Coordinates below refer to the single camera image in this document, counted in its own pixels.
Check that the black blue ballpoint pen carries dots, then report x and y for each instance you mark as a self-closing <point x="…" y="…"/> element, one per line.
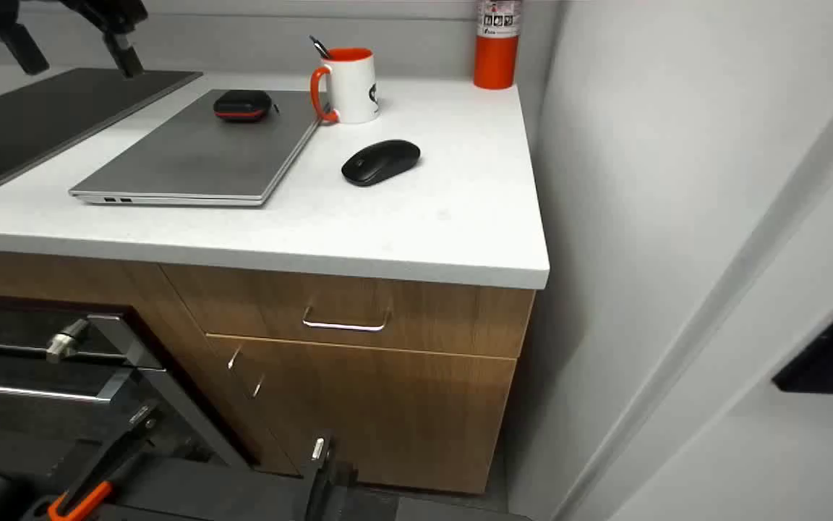
<point x="319" y="45"/>

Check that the black flat mat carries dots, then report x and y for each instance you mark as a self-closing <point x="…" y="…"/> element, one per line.
<point x="43" y="119"/>

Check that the black red earbud case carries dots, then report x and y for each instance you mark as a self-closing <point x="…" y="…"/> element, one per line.
<point x="241" y="105"/>

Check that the grey closed laptop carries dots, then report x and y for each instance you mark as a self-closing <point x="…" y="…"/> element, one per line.
<point x="194" y="154"/>

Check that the black computer mouse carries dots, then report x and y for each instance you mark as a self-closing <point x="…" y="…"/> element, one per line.
<point x="381" y="161"/>

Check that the orange spray can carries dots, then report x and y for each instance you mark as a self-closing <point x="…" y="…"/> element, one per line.
<point x="497" y="54"/>

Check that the wooden drawer front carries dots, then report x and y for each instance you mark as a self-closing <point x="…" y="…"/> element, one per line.
<point x="434" y="314"/>

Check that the orange black clamp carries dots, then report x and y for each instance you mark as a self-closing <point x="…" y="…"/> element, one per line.
<point x="86" y="497"/>

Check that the wooden cabinet door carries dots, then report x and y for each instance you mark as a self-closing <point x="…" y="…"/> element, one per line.
<point x="390" y="414"/>

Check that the black clamp silver knob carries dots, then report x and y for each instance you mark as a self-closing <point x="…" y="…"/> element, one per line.
<point x="325" y="482"/>

